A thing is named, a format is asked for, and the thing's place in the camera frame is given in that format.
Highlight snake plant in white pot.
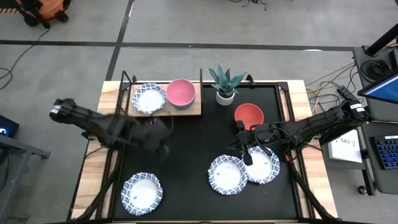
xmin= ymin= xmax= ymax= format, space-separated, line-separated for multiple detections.
xmin=208 ymin=63 xmax=248 ymax=106

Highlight black device with blue light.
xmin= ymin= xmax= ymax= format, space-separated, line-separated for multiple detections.
xmin=0 ymin=114 xmax=20 ymax=138

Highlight red-orange plastic bowl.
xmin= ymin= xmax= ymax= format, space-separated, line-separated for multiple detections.
xmin=234 ymin=103 xmax=265 ymax=131

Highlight pink plastic bowl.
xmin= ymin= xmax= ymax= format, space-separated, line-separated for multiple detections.
xmin=165 ymin=78 xmax=197 ymax=108

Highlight grey computer desk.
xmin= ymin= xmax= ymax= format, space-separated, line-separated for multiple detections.
xmin=353 ymin=45 xmax=398 ymax=196

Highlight black pole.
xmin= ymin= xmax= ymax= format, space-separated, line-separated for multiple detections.
xmin=365 ymin=23 xmax=398 ymax=57

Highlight black tangled floor cables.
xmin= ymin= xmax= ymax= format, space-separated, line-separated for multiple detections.
xmin=228 ymin=0 xmax=268 ymax=12

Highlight black power adapter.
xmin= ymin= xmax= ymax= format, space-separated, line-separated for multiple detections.
xmin=336 ymin=85 xmax=358 ymax=102

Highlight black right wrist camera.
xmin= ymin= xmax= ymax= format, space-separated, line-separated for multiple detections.
xmin=257 ymin=123 xmax=277 ymax=142

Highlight yellow floor cable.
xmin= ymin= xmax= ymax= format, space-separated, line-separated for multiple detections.
xmin=306 ymin=63 xmax=355 ymax=116

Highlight black floor cable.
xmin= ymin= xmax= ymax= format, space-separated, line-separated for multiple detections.
xmin=0 ymin=27 xmax=51 ymax=91

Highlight grey metal cart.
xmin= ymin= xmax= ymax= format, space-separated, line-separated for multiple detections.
xmin=0 ymin=133 xmax=52 ymax=224

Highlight blue patterned paper bowl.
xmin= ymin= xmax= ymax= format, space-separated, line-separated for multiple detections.
xmin=131 ymin=82 xmax=168 ymax=115
xmin=207 ymin=154 xmax=249 ymax=196
xmin=241 ymin=145 xmax=280 ymax=185
xmin=120 ymin=172 xmax=164 ymax=217

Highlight coiled black cable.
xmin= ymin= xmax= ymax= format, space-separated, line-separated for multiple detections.
xmin=360 ymin=58 xmax=392 ymax=81

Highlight computer monitor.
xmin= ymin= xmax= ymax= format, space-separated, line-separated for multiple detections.
xmin=357 ymin=70 xmax=398 ymax=105

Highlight orange shop vacuum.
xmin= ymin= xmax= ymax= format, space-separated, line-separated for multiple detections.
xmin=14 ymin=0 xmax=72 ymax=28

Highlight black keyboard with blue keys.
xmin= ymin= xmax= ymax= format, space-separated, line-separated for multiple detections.
xmin=369 ymin=134 xmax=398 ymax=170

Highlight black table mat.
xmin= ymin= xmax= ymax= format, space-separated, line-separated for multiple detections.
xmin=113 ymin=83 xmax=300 ymax=221

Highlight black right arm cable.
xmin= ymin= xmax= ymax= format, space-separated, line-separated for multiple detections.
xmin=253 ymin=124 xmax=275 ymax=157

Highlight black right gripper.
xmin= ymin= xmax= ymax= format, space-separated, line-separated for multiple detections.
xmin=226 ymin=120 xmax=259 ymax=166

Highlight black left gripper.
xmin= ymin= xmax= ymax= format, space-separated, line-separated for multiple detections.
xmin=138 ymin=118 xmax=174 ymax=162

